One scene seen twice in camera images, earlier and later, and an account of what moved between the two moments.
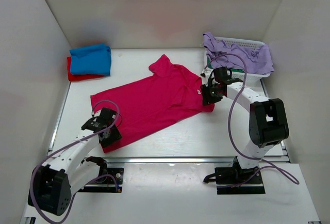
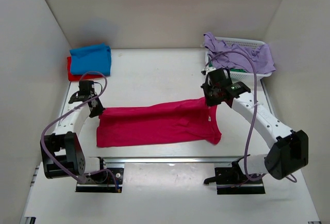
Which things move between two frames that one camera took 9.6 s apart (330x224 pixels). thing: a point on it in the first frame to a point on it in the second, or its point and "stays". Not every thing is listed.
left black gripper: x=116 y=136 to x=97 y=111
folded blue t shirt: x=93 y=60 stays
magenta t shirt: x=169 y=93 to x=188 y=121
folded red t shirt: x=72 y=77 stays
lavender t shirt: x=258 y=60 stays
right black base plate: x=236 y=175 stays
